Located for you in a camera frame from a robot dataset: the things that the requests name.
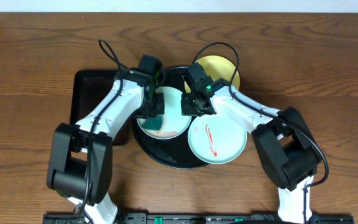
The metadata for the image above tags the green scouring sponge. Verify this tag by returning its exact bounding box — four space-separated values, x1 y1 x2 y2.
141 114 163 131

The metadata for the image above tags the light blue plate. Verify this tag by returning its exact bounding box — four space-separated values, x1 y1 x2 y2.
137 86 192 140
188 115 247 164

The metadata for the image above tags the yellow plate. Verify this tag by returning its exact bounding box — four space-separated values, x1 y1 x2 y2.
185 55 240 93

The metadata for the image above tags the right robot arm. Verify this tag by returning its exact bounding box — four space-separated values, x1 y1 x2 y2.
181 63 321 223

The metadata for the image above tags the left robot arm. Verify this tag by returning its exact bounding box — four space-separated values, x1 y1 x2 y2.
46 55 165 223

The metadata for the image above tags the round black tray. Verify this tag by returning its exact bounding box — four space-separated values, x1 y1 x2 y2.
131 66 208 169

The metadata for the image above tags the rectangular black tray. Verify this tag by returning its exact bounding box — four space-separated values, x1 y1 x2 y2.
69 69 130 146

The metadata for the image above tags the light blue plate front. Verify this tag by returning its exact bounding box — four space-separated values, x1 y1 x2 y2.
188 115 247 164

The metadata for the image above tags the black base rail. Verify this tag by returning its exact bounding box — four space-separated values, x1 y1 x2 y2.
42 213 354 224

